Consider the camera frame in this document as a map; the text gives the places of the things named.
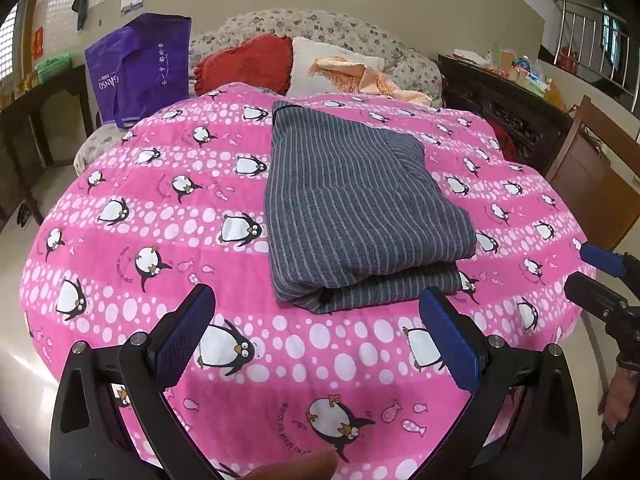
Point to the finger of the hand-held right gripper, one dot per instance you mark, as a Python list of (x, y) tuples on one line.
[(595, 295), (600, 257)]

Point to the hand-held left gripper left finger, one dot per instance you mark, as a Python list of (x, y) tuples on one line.
[(182, 340)]

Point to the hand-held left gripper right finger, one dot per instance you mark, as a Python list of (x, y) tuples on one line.
[(450, 340)]

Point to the grey striped garment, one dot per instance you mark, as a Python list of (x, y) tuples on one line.
[(350, 200)]

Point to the person's right hand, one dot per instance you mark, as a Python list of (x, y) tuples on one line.
[(622, 400)]

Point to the person's left hand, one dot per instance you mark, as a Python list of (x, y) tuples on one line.
[(300, 467)]

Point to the brown wooden chair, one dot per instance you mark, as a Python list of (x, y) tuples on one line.
[(590, 180)]

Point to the pink penguin print blanket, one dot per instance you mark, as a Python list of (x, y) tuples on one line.
[(165, 220)]

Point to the dark carved wooden cabinet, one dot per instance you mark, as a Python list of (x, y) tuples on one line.
[(505, 115)]

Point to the pile of assorted packets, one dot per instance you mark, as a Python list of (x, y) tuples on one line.
[(525, 72)]

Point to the metal stair railing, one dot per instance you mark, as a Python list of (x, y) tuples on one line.
[(580, 35)]

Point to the dark wooden side table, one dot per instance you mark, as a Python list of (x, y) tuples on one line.
[(55, 110)]

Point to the orange fringed scarf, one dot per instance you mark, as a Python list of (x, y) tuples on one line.
[(370, 80)]

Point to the purple tote bag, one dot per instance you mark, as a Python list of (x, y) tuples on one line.
[(145, 70)]

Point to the red cushion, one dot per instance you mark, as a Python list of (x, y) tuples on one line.
[(245, 62)]

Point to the white pillow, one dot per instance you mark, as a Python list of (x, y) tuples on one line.
[(302, 67)]

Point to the yellow packet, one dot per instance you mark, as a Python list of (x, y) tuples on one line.
[(26, 85)]

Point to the green plastic basket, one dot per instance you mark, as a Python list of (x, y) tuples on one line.
[(52, 66)]

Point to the window with blinds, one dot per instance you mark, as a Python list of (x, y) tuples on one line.
[(9, 45)]

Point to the red paper wall sign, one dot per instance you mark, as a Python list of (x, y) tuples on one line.
[(37, 44)]

